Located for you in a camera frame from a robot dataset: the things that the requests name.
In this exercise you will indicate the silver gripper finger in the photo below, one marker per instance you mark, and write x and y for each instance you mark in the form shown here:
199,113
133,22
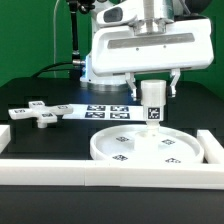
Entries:
130,80
174,75

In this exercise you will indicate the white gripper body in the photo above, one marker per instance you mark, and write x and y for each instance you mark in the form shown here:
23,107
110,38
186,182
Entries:
185,45

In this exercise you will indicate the white round table top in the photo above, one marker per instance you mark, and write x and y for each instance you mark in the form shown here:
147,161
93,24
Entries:
138,144

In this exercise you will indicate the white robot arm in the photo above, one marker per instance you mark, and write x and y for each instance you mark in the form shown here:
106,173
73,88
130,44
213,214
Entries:
152,18

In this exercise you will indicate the white marker sheet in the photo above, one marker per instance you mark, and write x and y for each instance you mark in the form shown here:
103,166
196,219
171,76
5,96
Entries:
105,112

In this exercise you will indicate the white cross-shaped table base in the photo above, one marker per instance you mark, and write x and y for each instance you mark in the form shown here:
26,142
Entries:
44,114

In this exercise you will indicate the white U-shaped fence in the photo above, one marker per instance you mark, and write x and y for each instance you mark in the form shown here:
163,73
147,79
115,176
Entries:
167,174

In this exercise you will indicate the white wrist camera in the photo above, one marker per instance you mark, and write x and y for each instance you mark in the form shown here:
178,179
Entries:
116,16

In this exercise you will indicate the black camera pole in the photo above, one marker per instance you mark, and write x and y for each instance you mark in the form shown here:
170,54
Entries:
76,58

